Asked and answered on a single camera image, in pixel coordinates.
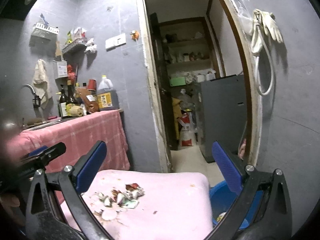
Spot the white red rice sack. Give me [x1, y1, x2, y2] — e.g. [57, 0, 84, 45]
[178, 112, 197, 147]

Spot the brown sauce pouch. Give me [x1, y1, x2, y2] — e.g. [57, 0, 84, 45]
[75, 87, 99, 113]

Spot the person's left hand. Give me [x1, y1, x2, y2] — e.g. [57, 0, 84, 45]
[1, 195, 25, 226]

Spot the red bottle cap cup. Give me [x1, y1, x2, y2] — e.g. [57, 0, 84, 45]
[87, 79, 97, 91]

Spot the large dark soy sauce jug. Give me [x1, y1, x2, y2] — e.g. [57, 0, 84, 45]
[96, 75, 120, 111]

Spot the orange wall hook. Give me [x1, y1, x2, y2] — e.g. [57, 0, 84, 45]
[130, 30, 140, 41]

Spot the beige hanging towel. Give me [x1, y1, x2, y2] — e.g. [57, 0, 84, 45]
[32, 59, 52, 109]

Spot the green box on shelf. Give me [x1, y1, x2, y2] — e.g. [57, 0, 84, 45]
[170, 77, 186, 87]

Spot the white wire basket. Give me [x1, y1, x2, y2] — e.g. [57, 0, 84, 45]
[31, 22, 60, 40]

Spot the wooden door frame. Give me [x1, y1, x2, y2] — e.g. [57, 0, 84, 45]
[137, 0, 262, 172]

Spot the white box on wall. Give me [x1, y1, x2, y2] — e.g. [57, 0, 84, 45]
[53, 61, 68, 80]

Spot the white rubber glove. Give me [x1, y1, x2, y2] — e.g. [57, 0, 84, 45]
[251, 9, 284, 55]

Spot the beige loofah sponge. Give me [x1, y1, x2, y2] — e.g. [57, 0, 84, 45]
[66, 104, 85, 117]

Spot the blue plastic basin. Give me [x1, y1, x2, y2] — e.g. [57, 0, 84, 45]
[209, 180, 263, 230]

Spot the pink floral table cloth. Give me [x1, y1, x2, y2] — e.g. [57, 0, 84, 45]
[60, 169, 214, 240]

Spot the pile of paper trash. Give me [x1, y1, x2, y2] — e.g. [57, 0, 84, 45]
[89, 183, 145, 222]

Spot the dark glass bottle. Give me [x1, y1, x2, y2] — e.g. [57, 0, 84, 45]
[59, 85, 68, 119]
[66, 80, 78, 105]

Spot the white wall rack shelf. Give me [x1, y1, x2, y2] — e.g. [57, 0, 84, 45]
[62, 37, 88, 56]

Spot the red checked counter cloth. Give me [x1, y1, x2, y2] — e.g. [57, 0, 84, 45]
[6, 109, 131, 203]

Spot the chrome sink faucet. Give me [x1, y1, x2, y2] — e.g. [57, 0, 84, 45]
[22, 83, 41, 108]

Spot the white wall socket panel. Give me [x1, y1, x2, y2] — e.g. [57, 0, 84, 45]
[105, 33, 126, 50]

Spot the white hose loop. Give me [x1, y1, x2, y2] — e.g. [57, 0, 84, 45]
[253, 22, 275, 97]

